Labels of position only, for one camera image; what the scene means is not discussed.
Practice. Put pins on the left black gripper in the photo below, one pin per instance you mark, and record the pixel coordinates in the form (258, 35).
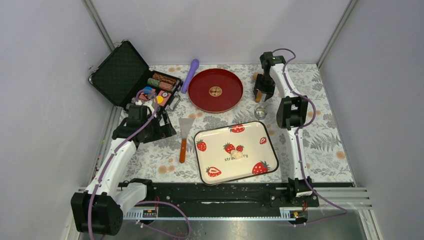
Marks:
(164, 131)

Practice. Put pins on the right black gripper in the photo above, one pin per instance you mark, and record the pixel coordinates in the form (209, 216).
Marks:
(268, 91)

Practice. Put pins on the wooden dough roller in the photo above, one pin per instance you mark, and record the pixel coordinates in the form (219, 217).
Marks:
(258, 85)

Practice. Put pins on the strawberry pattern white tray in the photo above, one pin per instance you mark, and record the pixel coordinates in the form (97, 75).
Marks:
(213, 147)

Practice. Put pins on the small dough piece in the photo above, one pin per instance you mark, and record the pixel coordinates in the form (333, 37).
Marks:
(235, 154)

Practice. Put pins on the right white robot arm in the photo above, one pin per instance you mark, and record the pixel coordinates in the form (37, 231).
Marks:
(291, 116)

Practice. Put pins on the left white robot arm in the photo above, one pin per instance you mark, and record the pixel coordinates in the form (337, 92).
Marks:
(100, 208)

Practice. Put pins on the yellow poker chip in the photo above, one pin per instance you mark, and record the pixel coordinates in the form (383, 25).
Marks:
(159, 99)

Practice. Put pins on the floral pattern table mat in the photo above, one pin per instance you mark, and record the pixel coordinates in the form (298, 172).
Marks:
(324, 154)

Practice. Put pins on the blue poker chip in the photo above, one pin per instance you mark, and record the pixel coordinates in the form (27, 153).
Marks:
(147, 90)

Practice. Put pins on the round red lacquer plate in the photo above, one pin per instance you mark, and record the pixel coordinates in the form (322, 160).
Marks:
(215, 90)

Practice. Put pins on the black poker chip case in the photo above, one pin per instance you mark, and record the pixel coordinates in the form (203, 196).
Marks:
(124, 73)

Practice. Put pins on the metal spatula orange handle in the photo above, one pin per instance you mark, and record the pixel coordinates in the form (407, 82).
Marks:
(185, 126)

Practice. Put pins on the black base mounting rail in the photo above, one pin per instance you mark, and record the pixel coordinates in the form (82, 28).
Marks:
(228, 201)

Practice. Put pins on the purple silicone handle tool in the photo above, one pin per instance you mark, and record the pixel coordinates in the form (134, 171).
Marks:
(194, 65)

